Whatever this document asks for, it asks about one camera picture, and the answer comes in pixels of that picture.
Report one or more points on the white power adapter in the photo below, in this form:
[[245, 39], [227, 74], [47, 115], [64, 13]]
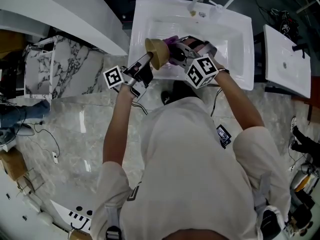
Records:
[[55, 158]]

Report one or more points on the white curved faucet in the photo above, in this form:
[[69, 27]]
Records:
[[218, 9]]

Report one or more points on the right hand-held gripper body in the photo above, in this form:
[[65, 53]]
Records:
[[201, 71]]

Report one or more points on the white ceramic sink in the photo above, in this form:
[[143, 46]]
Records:
[[225, 21]]

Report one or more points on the tan bowl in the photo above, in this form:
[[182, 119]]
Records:
[[160, 54]]

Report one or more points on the white and yellow machine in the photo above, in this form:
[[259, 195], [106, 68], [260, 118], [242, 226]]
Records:
[[301, 182]]

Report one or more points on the marble patterned cabinet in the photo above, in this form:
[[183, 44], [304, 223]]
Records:
[[70, 66]]

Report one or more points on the brown cardboard box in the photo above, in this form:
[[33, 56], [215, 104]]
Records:
[[12, 162]]

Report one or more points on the white board with black marks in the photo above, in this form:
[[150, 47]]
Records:
[[62, 212]]

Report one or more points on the white curved counter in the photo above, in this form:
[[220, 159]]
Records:
[[62, 4]]

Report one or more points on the person's black shoe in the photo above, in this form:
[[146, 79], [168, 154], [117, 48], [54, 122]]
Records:
[[180, 89]]

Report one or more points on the purple cloth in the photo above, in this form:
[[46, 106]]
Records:
[[171, 40]]

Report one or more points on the person's right hand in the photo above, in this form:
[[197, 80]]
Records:
[[195, 44]]

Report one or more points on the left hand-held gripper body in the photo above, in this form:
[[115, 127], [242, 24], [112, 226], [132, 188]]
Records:
[[113, 77]]

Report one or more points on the white sink with black faucet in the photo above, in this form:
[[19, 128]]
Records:
[[280, 66]]

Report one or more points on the person's white shirt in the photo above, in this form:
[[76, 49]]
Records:
[[190, 171]]

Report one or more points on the black flat device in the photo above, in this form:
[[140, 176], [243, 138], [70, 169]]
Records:
[[223, 135]]

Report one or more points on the black wristband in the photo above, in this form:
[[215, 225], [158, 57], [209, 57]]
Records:
[[223, 70]]

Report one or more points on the person's right forearm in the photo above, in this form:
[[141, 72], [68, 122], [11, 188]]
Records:
[[237, 99]]

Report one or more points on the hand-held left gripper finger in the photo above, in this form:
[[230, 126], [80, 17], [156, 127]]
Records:
[[141, 61]]

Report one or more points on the person's left forearm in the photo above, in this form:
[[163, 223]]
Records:
[[117, 124]]

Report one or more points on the black faucet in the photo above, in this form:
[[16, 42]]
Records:
[[298, 48]]

